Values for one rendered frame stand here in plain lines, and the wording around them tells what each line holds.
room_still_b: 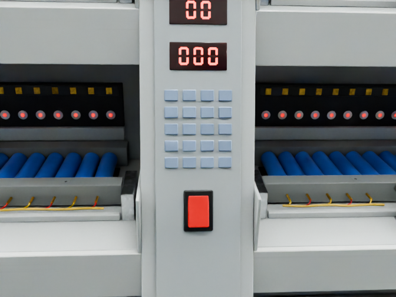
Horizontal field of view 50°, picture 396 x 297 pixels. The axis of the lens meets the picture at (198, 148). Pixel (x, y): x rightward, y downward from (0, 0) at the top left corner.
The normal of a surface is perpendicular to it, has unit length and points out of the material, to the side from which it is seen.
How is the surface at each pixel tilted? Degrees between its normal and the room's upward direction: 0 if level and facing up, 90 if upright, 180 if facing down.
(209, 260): 90
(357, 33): 109
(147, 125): 90
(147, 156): 90
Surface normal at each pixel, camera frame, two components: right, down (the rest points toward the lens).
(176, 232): 0.07, 0.07
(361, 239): 0.02, -0.92
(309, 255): 0.06, 0.39
